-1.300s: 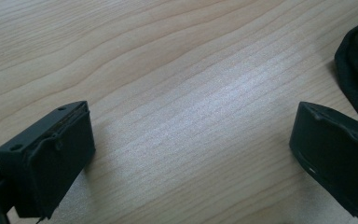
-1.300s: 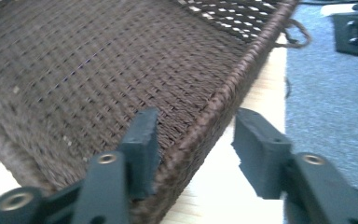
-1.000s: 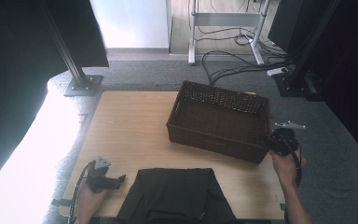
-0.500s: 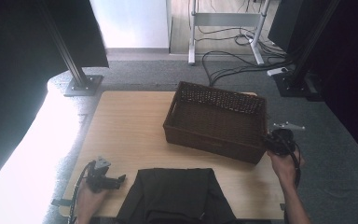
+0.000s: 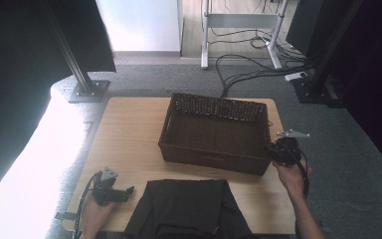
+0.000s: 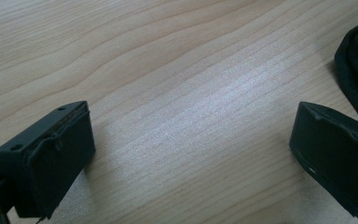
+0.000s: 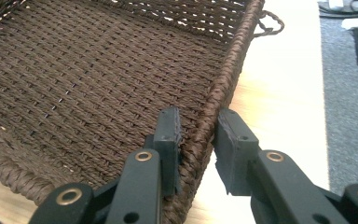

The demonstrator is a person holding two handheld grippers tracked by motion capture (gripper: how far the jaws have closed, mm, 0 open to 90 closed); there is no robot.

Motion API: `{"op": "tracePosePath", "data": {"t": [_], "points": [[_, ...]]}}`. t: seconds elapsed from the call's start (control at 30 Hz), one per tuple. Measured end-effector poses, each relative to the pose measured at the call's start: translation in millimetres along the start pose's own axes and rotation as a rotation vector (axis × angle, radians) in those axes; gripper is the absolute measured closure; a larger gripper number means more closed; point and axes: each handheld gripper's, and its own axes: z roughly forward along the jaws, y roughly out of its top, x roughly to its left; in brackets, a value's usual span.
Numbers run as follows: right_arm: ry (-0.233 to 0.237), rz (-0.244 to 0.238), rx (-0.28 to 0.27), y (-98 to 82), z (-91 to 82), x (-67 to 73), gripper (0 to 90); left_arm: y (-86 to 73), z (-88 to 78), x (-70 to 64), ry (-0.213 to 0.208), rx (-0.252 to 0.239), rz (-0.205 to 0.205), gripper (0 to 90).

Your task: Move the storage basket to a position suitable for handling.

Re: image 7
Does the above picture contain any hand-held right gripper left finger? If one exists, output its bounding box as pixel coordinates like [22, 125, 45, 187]
[145, 106, 182, 197]

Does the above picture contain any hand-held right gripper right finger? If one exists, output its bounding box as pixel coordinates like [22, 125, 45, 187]
[213, 107, 260, 197]

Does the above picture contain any brown woven basket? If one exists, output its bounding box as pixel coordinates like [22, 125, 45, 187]
[0, 0, 285, 224]

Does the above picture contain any tangle of black floor cables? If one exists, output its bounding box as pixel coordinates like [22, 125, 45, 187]
[318, 0, 358, 18]

